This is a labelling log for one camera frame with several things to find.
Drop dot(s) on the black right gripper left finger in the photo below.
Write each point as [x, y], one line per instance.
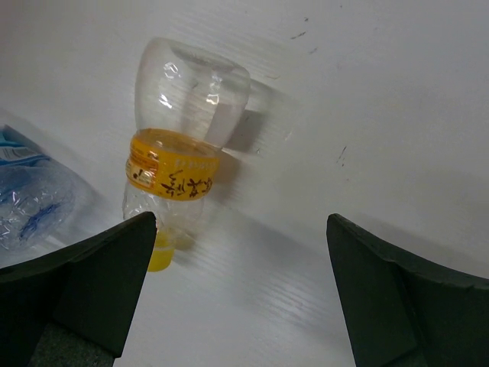
[74, 306]

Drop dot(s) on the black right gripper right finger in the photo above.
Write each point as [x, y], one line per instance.
[401, 309]

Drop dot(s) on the yellow cap clear bottle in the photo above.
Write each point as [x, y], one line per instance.
[187, 103]

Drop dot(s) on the blue cap water bottle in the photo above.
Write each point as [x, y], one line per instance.
[37, 195]

